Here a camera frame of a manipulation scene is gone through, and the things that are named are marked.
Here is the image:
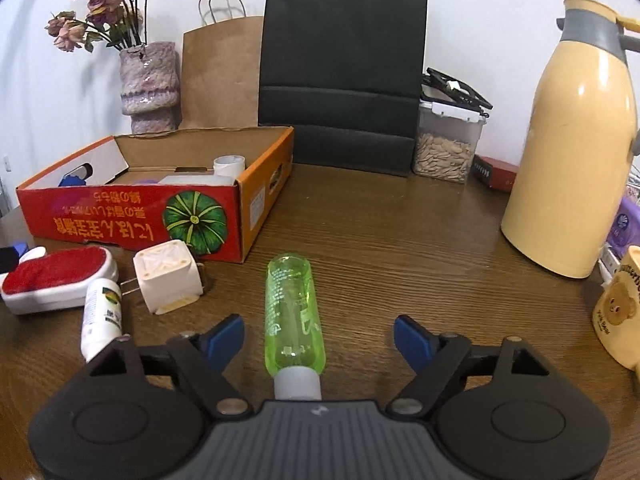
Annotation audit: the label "white round cap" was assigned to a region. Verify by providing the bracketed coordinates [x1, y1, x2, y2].
[213, 155, 247, 178]

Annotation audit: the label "yellow thermos jug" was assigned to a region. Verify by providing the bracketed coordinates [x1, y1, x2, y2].
[501, 0, 640, 279]

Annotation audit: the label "pink marbled vase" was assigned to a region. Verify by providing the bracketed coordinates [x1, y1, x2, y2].
[119, 41, 181, 134]

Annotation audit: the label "black plastic frame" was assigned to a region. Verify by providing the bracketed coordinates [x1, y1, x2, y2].
[421, 67, 494, 111]

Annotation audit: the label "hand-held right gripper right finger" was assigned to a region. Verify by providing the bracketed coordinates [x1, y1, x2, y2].
[388, 315, 551, 421]

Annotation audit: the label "cream cube plug adapter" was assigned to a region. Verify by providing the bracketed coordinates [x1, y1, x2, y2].
[120, 240, 211, 316]

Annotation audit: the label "clear seed container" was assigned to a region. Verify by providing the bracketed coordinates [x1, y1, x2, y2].
[412, 100, 487, 184]

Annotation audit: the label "red cardboard box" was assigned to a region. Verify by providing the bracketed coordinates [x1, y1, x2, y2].
[16, 126, 295, 264]

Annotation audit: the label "purple tissue pack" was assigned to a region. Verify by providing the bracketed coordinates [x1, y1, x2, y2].
[607, 195, 640, 261]

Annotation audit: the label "black paper bag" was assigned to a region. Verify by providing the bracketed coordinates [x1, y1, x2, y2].
[258, 0, 429, 177]

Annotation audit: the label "red lint brush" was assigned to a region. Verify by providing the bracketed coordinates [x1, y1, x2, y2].
[0, 246, 120, 316]

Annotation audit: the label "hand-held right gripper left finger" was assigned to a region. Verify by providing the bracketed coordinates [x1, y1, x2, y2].
[90, 313, 252, 421]

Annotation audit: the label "small white bottle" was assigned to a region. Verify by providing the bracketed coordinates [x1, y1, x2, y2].
[80, 278, 124, 363]

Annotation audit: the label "brown paper bag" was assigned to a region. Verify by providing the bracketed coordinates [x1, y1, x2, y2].
[179, 0, 265, 131]

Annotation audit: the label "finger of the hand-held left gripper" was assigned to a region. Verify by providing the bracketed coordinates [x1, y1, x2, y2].
[0, 242, 28, 273]

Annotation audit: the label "dried pink roses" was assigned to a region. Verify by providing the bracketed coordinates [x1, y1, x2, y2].
[45, 0, 151, 54]

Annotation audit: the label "green spray bottle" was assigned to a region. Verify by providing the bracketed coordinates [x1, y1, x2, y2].
[264, 255, 327, 401]

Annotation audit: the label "yellow bear mug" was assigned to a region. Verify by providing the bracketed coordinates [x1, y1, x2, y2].
[592, 246, 640, 371]

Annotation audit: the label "small red box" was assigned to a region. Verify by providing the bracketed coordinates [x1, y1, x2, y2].
[472, 155, 521, 192]

